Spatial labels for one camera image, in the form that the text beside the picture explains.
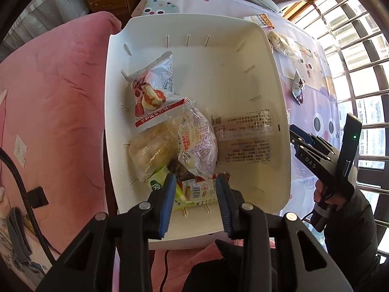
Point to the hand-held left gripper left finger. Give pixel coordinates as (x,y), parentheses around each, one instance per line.
(168,206)

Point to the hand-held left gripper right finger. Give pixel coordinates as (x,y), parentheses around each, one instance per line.
(223,206)

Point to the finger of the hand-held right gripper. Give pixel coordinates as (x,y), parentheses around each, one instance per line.
(301,132)
(305,158)

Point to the green snack packet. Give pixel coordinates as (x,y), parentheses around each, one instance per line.
(155,185)

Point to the red cookie packet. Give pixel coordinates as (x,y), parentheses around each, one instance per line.
(197,191)

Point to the dark chocolate snack packet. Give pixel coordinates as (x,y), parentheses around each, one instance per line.
(179,170)

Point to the clear cake packet white label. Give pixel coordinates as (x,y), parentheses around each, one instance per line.
(246,146)

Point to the clear bag of yellow balls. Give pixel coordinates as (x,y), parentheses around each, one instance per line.
(146,155)

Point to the white packet purple print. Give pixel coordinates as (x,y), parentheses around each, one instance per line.
(196,140)

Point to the white plastic storage bin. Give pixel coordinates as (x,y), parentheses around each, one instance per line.
(228,67)

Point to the red white strawberry cake packet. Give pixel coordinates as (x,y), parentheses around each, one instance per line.
(152,94)

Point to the person's right forearm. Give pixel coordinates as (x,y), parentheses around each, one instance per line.
(352,234)

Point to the clear bag of puffed snacks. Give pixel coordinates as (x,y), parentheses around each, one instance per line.
(282,42)

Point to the person's right hand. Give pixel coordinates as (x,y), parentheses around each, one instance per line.
(319,193)

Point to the silver purple foil packet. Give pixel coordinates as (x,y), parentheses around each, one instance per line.
(299,88)

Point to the person's pink fleece pants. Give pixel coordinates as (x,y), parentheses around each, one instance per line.
(176,258)

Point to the person's black jacket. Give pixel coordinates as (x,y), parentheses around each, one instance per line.
(212,276)

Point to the metal window bars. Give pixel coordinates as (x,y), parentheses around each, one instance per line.
(358,67)

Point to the white orange snack packet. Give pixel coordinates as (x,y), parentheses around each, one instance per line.
(263,20)

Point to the pink blanket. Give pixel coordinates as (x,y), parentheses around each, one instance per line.
(60,97)

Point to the cartoon printed blanket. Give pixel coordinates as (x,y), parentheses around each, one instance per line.
(18,249)

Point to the white lace cover cloth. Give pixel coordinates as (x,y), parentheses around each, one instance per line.
(54,6)

